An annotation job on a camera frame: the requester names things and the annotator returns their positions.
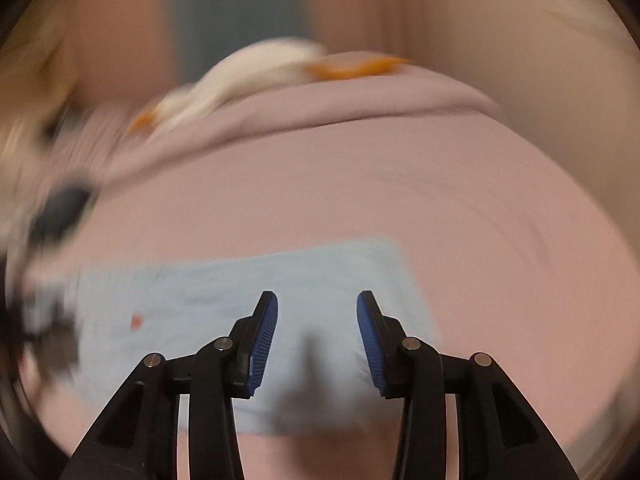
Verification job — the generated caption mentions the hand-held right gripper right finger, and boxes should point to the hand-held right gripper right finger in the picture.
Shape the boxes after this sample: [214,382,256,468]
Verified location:
[356,289,581,480]

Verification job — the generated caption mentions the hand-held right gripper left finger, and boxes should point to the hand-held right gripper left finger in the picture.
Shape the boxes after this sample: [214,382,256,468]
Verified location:
[60,290,279,480]

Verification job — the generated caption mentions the light blue pants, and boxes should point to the light blue pants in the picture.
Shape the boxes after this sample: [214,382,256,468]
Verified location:
[70,239,441,436]

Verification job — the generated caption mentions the dark blue cloth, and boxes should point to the dark blue cloth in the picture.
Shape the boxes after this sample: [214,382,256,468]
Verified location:
[27,185,96,246]

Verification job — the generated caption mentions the pink bed sheet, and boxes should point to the pink bed sheet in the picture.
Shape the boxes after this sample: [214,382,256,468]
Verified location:
[20,110,640,480]

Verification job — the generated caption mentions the pink blanket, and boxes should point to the pink blanket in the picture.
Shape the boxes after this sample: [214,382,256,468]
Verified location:
[95,52,501,196]

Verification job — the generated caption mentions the white and orange plush toy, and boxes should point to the white and orange plush toy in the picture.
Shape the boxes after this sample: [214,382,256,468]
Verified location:
[127,37,411,136]

